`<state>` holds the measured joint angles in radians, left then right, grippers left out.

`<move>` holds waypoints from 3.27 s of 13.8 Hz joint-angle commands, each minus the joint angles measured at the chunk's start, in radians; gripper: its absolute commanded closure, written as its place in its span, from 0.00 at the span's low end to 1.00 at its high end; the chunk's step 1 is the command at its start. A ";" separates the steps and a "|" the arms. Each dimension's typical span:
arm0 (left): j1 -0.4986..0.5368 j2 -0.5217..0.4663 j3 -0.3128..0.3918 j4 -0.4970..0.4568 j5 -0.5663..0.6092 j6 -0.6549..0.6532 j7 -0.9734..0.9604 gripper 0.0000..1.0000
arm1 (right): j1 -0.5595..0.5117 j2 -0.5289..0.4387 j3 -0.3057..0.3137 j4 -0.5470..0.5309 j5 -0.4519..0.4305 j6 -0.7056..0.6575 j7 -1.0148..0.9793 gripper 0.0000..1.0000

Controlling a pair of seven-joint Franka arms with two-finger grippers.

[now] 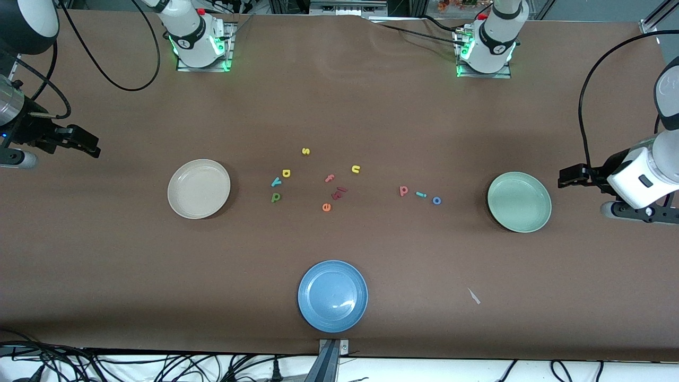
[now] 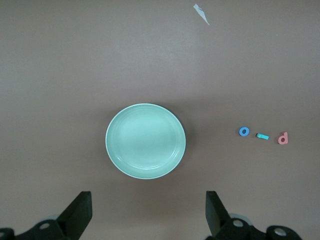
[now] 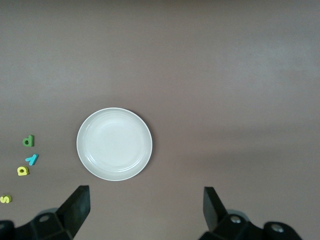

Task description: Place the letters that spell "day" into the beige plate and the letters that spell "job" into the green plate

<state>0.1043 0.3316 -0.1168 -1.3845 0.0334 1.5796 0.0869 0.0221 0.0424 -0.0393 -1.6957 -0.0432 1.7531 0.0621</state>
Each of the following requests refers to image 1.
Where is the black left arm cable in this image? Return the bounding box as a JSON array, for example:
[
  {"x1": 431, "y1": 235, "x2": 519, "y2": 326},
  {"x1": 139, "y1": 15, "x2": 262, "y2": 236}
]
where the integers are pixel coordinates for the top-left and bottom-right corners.
[{"x1": 578, "y1": 30, "x2": 679, "y2": 184}]

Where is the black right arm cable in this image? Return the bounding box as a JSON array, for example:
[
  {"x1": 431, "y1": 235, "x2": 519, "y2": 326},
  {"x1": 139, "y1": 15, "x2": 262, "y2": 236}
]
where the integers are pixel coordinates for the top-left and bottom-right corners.
[{"x1": 16, "y1": 0, "x2": 161, "y2": 120}]

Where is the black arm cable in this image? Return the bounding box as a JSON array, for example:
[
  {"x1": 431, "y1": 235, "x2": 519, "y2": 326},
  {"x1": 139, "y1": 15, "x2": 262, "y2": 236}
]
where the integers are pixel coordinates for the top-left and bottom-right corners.
[
  {"x1": 16, "y1": 0, "x2": 161, "y2": 120},
  {"x1": 578, "y1": 30, "x2": 679, "y2": 184}
]

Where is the black cable on table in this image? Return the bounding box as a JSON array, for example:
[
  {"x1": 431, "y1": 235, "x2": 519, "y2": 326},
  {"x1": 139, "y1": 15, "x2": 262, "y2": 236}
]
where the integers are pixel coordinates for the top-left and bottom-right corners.
[{"x1": 369, "y1": 15, "x2": 470, "y2": 48}]

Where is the green round plate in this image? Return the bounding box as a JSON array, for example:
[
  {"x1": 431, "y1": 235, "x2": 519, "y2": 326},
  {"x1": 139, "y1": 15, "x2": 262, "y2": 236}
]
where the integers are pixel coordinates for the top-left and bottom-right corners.
[{"x1": 487, "y1": 171, "x2": 553, "y2": 233}]

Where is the aluminium frame profile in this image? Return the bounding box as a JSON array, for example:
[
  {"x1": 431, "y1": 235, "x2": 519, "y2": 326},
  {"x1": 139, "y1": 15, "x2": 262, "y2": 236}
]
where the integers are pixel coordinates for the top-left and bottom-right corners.
[{"x1": 639, "y1": 0, "x2": 679, "y2": 37}]

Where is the blue round plate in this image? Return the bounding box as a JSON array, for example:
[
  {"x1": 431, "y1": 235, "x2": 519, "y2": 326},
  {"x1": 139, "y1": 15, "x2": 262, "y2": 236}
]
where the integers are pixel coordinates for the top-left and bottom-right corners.
[{"x1": 298, "y1": 259, "x2": 369, "y2": 334}]

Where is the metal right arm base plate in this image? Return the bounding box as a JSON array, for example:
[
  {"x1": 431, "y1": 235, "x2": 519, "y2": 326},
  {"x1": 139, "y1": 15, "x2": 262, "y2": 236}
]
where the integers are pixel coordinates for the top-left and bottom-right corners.
[{"x1": 175, "y1": 21, "x2": 235, "y2": 72}]

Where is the beige round plate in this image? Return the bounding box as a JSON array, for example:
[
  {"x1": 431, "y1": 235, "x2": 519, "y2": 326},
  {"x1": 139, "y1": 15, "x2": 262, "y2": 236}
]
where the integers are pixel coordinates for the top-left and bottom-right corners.
[{"x1": 167, "y1": 159, "x2": 232, "y2": 220}]

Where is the grey metal camera post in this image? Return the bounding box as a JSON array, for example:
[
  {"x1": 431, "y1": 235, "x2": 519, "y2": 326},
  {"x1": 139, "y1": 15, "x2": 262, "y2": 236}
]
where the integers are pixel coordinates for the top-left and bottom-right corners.
[{"x1": 303, "y1": 338, "x2": 350, "y2": 382}]

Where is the brown paper table cover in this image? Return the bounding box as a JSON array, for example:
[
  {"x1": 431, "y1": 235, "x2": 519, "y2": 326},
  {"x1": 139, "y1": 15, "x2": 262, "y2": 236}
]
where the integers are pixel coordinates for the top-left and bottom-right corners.
[{"x1": 0, "y1": 8, "x2": 679, "y2": 362}]

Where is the grey metal bar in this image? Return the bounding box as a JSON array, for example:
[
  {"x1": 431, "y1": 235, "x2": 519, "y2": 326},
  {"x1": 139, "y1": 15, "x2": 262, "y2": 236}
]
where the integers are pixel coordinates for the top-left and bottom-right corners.
[{"x1": 309, "y1": 0, "x2": 388, "y2": 16}]

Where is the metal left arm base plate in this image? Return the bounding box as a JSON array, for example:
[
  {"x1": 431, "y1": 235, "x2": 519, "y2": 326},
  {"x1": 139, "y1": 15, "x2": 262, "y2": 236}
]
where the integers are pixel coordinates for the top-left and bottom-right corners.
[{"x1": 455, "y1": 27, "x2": 512, "y2": 79}]

